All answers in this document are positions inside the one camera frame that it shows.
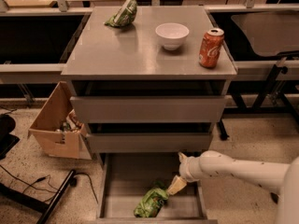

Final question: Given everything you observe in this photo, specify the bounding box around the grey drawer cabinet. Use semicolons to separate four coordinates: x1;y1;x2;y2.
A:
61;5;237;161

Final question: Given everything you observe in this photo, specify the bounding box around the cardboard box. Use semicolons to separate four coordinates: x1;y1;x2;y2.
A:
28;82;92;160

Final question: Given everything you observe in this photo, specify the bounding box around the green chip bag on counter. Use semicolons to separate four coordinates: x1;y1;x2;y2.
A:
105;0;137;28

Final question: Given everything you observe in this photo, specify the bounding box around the orange soda can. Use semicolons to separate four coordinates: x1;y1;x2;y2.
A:
199;28;224;68

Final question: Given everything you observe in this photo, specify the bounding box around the grey bottom drawer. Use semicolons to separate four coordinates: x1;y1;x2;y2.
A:
94;153;218;224

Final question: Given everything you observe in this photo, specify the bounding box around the grey top drawer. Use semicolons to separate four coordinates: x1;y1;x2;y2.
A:
70;96;225;123

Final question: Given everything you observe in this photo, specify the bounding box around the white bowl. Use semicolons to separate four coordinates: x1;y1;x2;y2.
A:
155;22;190;50

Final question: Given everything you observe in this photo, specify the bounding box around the black floor cable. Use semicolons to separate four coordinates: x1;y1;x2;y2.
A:
0;164;99;205

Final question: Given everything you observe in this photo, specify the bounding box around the black stand leg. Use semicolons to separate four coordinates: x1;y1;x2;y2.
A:
0;169;78;224

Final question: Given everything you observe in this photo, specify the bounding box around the grey drawer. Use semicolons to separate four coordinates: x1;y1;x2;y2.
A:
94;153;218;224
87;133;212;153
70;96;225;123

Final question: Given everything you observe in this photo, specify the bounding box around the black table leg frame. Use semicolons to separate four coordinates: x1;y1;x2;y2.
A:
217;57;299;141

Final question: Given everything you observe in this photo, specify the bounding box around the grey middle drawer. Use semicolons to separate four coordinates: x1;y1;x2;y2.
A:
87;133;212;153

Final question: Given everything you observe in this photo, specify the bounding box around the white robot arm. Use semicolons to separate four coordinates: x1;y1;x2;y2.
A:
167;150;299;224

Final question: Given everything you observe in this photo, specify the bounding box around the black office chair base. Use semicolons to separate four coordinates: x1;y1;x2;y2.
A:
0;114;20;160

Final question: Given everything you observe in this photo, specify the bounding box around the green rice chip bag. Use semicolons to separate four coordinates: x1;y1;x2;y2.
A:
134;181;169;217

